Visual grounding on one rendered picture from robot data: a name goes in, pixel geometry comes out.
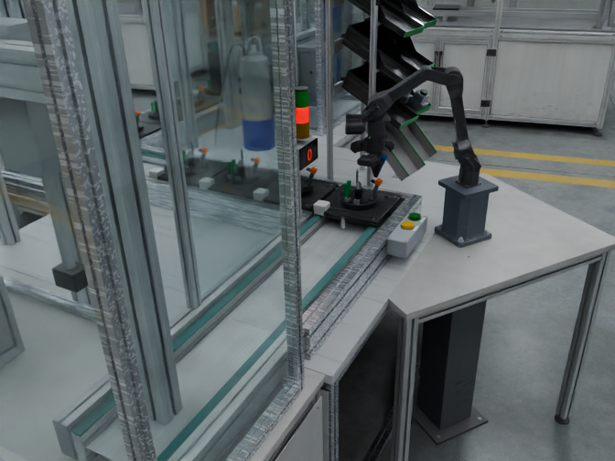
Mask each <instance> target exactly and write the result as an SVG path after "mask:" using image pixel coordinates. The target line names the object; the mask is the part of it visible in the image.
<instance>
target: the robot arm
mask: <svg viewBox="0 0 615 461"><path fill-rule="evenodd" d="M427 80H429V81H433V82H435V83H438V84H441V85H446V88H447V90H448V95H449V98H450V102H451V108H452V113H453V119H454V124H455V130H456V136H457V138H456V142H452V144H453V147H454V151H453V153H454V156H455V158H456V160H458V161H459V163H460V169H459V180H456V181H455V182H456V183H458V184H460V185H461V186H463V187H464V188H472V187H476V186H479V185H481V183H480V182H479V175H480V168H481V164H480V161H479V159H478V157H477V156H476V155H475V154H474V151H473V148H472V146H471V143H470V140H469V135H468V129H467V124H466V117H465V112H464V106H463V101H462V100H463V98H462V93H463V76H462V74H461V72H460V71H459V69H458V68H456V67H449V68H442V67H431V66H427V65H425V66H423V67H421V69H420V70H418V71H416V72H415V73H413V74H412V75H410V76H409V77H407V78H405V79H404V80H402V81H400V82H399V83H397V84H396V85H394V86H393V87H392V88H391V89H389V90H386V91H380V92H378V93H376V94H374V95H372V96H371V97H370V98H369V100H368V105H367V106H366V108H365V109H364V110H363V111H362V114H351V113H347V114H346V124H345V134H362V133H363V131H365V122H368V136H367V137H366V138H364V139H361V140H358V141H355V142H352V143H351V151H352V152H353V153H354V154H355V153H357V152H360V151H364V153H369V155H362V156H361V157H360V158H359V159H357V164H358V165H359V166H370V167H371V169H372V173H373V176H374V177H378V176H379V174H380V172H381V169H382V167H383V164H384V162H385V160H386V158H387V157H388V155H384V154H383V152H385V151H386V150H387V149H389V151H390V152H391V151H392V150H393V149H394V144H393V143H392V142H387V141H384V140H385V139H386V138H387V135H385V122H391V117H390V116H389V115H388V114H387V113H385V112H386V111H387V110H388V109H389V108H390V107H391V106H392V104H393V103H394V102H395V101H396V100H398V99H400V98H401V97H403V96H404V95H406V94H407V93H408V92H410V91H411V90H413V89H415V88H416V87H418V86H419V85H421V84H422V83H424V82H426V81H427ZM383 113H385V114H383ZM382 114H383V115H382Z"/></svg>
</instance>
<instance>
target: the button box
mask: <svg viewBox="0 0 615 461"><path fill-rule="evenodd" d="M409 214H410V212H409V213H407V215H406V216H405V217H404V218H403V219H402V221H401V222H400V223H399V224H398V225H397V227H396V228H395V229H394V230H393V232H392V233H391V234H390V235H389V236H388V237H387V239H386V254H389V255H392V256H396V257H400V258H406V257H407V256H408V255H409V253H410V252H411V251H412V250H413V249H414V247H415V246H416V244H417V243H418V242H419V240H420V239H421V238H422V236H423V235H424V234H425V232H426V223H427V216H423V215H421V219H420V220H410V219H409ZM404 221H411V222H413V223H414V227H413V228H412V229H404V228H403V227H402V223H403V222H404Z"/></svg>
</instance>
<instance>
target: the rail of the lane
mask: <svg viewBox="0 0 615 461"><path fill-rule="evenodd" d="M421 204H422V196H419V195H415V194H410V195H409V196H408V197H407V198H406V199H405V200H404V201H403V203H402V204H401V205H400V206H399V207H398V208H397V207H396V206H394V207H393V208H392V209H391V210H390V211H389V213H388V217H389V219H388V220H387V221H386V222H385V223H384V224H383V225H382V227H381V228H380V229H379V230H378V231H376V232H375V233H374V235H373V236H372V237H371V238H370V239H369V240H368V241H367V243H366V244H365V245H364V246H363V247H362V248H361V249H360V251H359V252H358V253H357V254H356V255H355V256H354V257H353V258H352V260H351V261H350V262H349V263H348V264H347V265H346V266H345V268H344V269H343V270H342V271H341V272H340V273H339V274H338V276H337V277H336V278H335V279H334V280H333V281H332V282H331V283H330V285H329V286H328V287H327V288H326V289H325V290H324V291H323V293H322V294H321V295H320V296H319V297H318V298H317V299H316V301H315V302H314V303H313V304H312V305H311V306H310V307H309V308H308V310H307V311H306V312H305V313H304V314H303V315H302V316H303V328H304V329H305V335H304V336H303V337H304V338H305V351H304V352H305V353H306V359H309V360H311V359H312V358H313V356H314V355H315V354H316V352H317V351H318V350H319V348H320V347H321V346H322V345H323V343H324V342H325V341H326V339H327V338H328V337H329V335H330V334H331V333H332V332H333V330H334V329H335V328H336V326H337V325H338V324H339V323H340V321H341V320H342V319H343V318H344V317H345V316H346V314H347V313H348V312H349V311H350V309H351V308H352V307H353V305H354V304H355V303H356V301H357V300H358V299H359V298H360V296H361V295H362V294H363V292H364V291H365V290H366V288H367V287H368V286H369V285H370V283H371V282H372V280H373V279H374V278H375V277H376V275H377V274H378V273H379V272H380V271H381V270H382V268H383V267H384V266H385V265H386V263H387V262H388V261H389V260H390V258H391V257H392V255H389V254H386V239H387V237H388V236H389V235H390V234H391V233H392V232H393V230H394V229H395V228H396V227H397V225H398V224H399V223H400V222H401V221H402V219H403V218H404V217H405V216H406V215H407V213H409V212H410V213H414V212H415V213H419V214H420V215H421Z"/></svg>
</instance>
